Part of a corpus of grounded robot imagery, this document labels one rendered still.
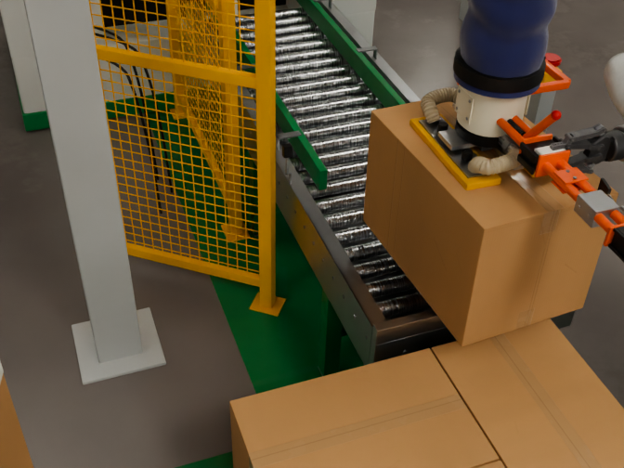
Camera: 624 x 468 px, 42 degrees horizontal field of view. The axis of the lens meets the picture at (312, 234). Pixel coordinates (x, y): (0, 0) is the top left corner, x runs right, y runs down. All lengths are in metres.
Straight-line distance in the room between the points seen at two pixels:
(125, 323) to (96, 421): 0.35
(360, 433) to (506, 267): 0.57
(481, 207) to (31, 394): 1.76
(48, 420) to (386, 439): 1.29
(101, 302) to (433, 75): 2.67
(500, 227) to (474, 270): 0.14
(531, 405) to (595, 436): 0.18
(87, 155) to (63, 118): 0.14
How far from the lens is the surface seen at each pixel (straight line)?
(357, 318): 2.45
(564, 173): 1.94
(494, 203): 2.04
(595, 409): 2.35
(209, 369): 3.02
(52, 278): 3.47
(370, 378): 2.28
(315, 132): 3.22
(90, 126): 2.45
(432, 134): 2.24
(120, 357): 3.07
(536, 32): 2.02
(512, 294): 2.18
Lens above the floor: 2.27
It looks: 40 degrees down
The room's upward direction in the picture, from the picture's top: 2 degrees clockwise
